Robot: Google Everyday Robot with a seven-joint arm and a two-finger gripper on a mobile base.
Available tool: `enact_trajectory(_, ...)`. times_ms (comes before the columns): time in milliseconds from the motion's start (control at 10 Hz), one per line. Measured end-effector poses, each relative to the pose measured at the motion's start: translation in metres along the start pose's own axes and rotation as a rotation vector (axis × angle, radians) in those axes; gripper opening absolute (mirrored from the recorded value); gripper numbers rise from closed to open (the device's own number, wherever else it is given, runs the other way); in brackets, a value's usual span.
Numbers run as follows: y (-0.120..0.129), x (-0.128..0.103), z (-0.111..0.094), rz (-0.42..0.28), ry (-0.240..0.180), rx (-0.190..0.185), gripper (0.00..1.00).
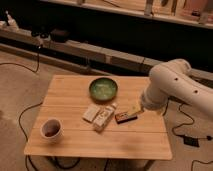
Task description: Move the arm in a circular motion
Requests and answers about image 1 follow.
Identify black cable on floor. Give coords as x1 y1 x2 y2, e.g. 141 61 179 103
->
162 100 213 171
0 43 44 171

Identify yellow sponge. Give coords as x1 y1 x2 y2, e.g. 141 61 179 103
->
128 102 144 116

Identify green ceramic bowl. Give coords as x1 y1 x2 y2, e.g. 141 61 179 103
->
89 77 118 101

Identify black cable on right floor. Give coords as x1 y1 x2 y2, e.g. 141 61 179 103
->
162 100 213 171

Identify black device on ledge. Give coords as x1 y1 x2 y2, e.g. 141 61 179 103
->
50 29 69 43

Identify wooden table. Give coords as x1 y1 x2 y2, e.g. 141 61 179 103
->
24 75 172 160

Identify white spray bottle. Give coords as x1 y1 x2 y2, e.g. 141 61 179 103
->
6 11 19 31

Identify brown chocolate bar box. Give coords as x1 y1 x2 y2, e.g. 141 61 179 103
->
115 113 137 124

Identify black cable on left floor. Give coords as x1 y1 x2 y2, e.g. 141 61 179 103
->
0 43 44 171

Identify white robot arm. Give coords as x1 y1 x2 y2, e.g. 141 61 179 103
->
140 59 213 118

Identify black power adapter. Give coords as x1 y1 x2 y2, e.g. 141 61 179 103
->
183 136 199 147

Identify small white box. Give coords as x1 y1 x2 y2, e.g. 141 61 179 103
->
82 104 100 122

